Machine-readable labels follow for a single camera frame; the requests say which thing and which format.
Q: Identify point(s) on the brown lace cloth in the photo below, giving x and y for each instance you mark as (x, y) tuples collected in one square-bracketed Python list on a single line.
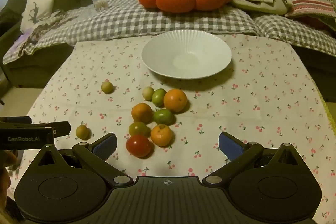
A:
[(44, 27)]

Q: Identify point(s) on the green fruit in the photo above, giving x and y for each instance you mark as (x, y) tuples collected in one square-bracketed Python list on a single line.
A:
[(163, 116), (158, 98)]

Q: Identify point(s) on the grey checkered blanket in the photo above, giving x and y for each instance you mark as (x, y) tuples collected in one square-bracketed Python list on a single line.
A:
[(118, 22)]

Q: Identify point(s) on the green reddish tomato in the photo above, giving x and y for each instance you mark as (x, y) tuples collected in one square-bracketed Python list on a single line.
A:
[(138, 129)]

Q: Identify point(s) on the white ribbed plate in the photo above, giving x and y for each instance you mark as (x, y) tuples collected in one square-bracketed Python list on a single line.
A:
[(199, 56)]

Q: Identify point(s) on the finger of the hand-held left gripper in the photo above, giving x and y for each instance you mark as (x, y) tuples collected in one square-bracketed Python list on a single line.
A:
[(61, 128)]

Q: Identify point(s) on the small white printed pillow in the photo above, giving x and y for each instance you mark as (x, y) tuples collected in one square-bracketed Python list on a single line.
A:
[(36, 11)]

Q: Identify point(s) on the dark red cloth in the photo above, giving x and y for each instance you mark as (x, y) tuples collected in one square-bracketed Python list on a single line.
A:
[(312, 22)]

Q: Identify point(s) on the large orange tangerine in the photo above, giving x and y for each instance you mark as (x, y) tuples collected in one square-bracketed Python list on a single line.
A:
[(175, 100)]

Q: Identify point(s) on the small yellow-green fruit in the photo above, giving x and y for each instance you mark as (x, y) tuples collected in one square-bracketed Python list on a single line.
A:
[(107, 87), (83, 132)]

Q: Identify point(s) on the person's left hand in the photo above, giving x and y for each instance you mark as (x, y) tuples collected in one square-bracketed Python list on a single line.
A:
[(6, 161)]

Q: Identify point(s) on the cherry print tablecloth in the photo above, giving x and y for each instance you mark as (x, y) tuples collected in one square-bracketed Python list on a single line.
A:
[(262, 108)]

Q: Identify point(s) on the red tomato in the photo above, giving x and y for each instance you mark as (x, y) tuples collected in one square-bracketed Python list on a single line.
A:
[(139, 145)]

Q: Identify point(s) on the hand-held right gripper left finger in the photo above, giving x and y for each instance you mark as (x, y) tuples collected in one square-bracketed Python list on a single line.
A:
[(105, 145)]

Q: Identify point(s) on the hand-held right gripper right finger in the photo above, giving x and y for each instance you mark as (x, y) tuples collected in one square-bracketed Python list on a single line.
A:
[(231, 146)]

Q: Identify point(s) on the pale small fruit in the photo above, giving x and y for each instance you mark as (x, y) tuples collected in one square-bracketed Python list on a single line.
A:
[(147, 93)]

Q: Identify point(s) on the dark garment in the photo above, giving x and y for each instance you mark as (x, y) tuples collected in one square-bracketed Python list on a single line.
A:
[(11, 14)]

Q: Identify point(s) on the clear plastic packet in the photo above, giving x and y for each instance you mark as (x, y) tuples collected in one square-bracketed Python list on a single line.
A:
[(100, 3)]

